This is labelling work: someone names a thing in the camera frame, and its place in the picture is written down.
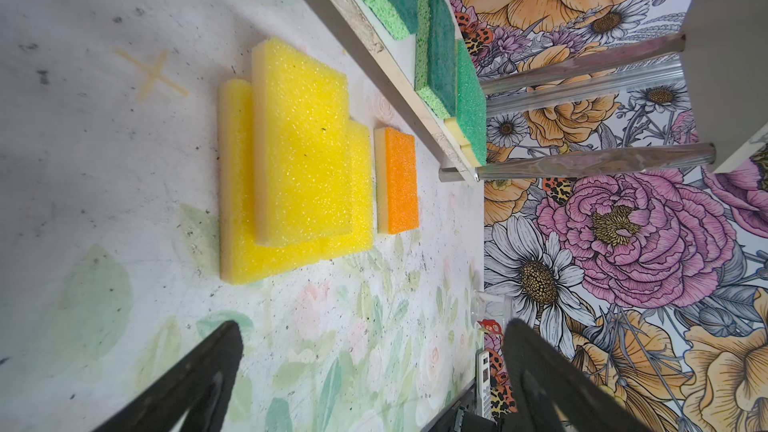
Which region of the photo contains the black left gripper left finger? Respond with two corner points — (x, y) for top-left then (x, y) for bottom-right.
(97, 321), (243, 431)

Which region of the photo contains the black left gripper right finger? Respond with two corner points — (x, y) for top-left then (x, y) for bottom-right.
(501, 319), (648, 431)

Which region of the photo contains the light green sponge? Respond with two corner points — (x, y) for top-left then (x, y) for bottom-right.
(461, 144), (482, 168)
(444, 39), (486, 148)

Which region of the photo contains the dark green scouring sponge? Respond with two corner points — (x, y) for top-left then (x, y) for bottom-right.
(414, 0), (457, 119)

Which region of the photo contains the white calculator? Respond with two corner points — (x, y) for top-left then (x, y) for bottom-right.
(475, 350), (492, 419)

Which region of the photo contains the yellow sponge bottom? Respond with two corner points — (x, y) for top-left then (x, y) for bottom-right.
(217, 79), (321, 285)

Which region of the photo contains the yellow sponge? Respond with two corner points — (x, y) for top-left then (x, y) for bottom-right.
(252, 38), (351, 247)
(217, 79), (321, 285)
(323, 120), (374, 259)

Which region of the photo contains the yellow sponge right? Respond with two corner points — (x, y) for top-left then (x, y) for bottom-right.
(323, 120), (374, 259)

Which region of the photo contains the orange sponge back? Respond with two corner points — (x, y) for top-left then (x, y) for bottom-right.
(374, 127), (419, 235)

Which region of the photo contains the yellow sponge top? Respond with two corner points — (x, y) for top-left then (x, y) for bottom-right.
(252, 38), (351, 247)

